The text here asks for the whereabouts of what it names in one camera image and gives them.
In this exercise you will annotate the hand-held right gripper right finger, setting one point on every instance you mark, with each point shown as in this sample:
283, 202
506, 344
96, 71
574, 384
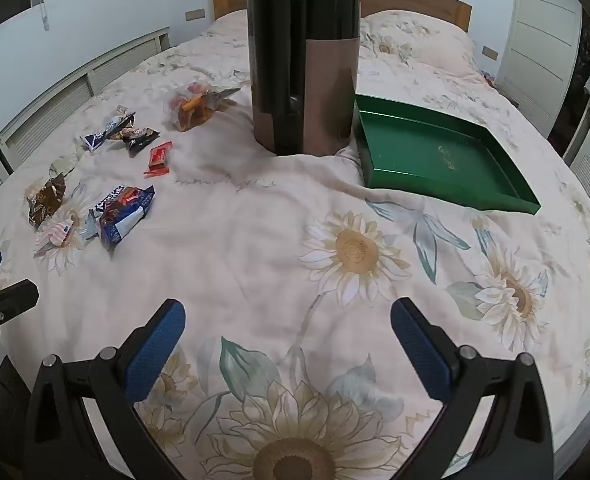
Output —
422, 352

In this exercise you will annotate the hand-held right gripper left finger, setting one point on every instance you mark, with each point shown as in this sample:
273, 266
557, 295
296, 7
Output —
156, 350

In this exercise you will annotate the pink striped snack packet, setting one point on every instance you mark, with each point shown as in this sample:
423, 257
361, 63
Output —
55, 235

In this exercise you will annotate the brown snack packet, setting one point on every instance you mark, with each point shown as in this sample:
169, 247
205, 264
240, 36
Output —
47, 200

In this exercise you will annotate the blue cookie packet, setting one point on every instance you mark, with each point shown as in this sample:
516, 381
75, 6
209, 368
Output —
122, 212

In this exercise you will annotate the blue and white snack packet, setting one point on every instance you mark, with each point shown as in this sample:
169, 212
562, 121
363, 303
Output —
97, 139

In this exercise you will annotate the small red snack packet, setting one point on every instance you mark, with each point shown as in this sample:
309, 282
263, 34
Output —
159, 156

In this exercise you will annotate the dark snack packet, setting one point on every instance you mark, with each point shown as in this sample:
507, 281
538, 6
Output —
137, 137

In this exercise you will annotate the green tray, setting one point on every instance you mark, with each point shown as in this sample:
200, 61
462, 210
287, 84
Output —
425, 150

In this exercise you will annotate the clear bag of colourful snacks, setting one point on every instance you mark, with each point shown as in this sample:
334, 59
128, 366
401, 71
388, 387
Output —
192, 107

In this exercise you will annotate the floral quilt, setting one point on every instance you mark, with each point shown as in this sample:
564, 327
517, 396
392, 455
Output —
275, 240

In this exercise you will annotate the black and bronze electric kettle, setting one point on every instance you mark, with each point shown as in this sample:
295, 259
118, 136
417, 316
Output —
325, 85

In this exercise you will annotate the floral pillow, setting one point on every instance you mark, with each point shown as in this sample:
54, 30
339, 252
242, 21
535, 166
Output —
415, 40

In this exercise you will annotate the white wardrobe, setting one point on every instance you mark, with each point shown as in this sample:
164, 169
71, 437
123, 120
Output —
540, 25

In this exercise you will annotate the white louvered wall panel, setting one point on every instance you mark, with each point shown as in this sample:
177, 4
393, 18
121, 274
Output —
50, 105

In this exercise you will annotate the wall socket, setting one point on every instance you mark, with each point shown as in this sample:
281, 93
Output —
195, 14
490, 52

